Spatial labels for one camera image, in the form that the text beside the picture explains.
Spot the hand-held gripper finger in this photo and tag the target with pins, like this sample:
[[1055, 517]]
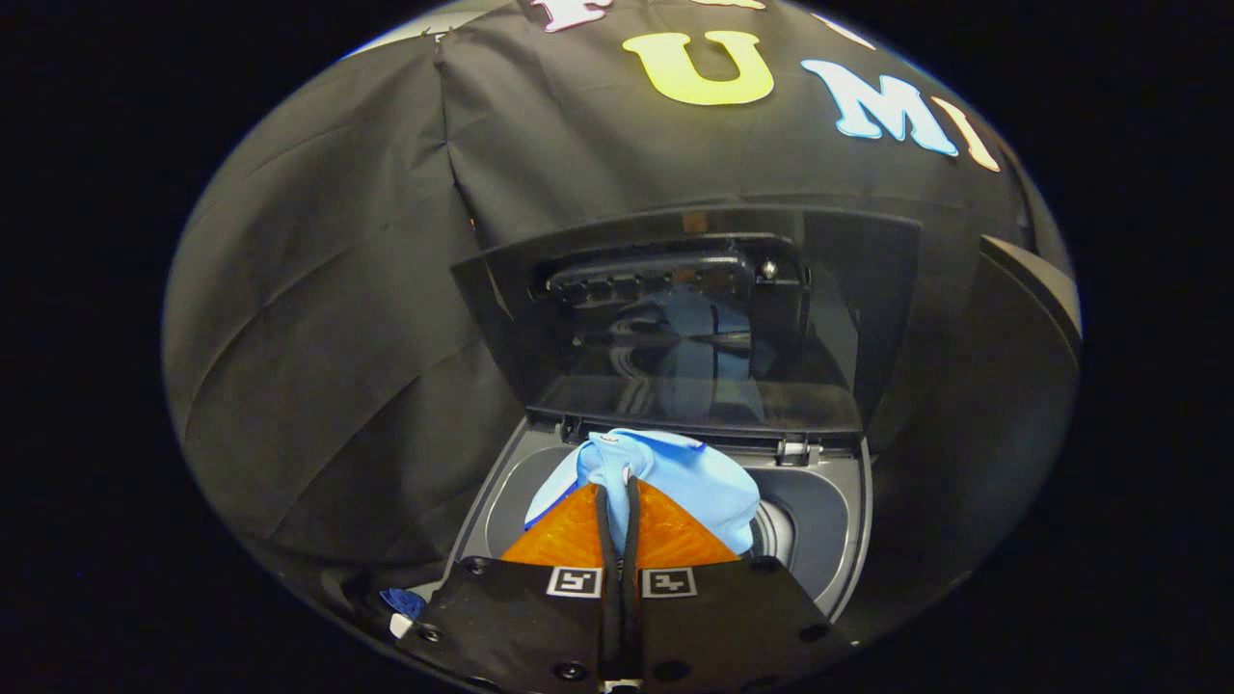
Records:
[[631, 588], [609, 588]]

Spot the light blue polo shirt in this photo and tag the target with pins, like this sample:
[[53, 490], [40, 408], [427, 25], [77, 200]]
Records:
[[694, 477]]

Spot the dark grey washing machine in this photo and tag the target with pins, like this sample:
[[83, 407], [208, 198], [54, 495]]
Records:
[[819, 501]]

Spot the black backdrop cloth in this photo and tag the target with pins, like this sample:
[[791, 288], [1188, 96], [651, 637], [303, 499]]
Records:
[[328, 289]]

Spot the beige cabinet with dark top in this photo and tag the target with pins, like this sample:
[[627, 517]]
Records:
[[1041, 280]]

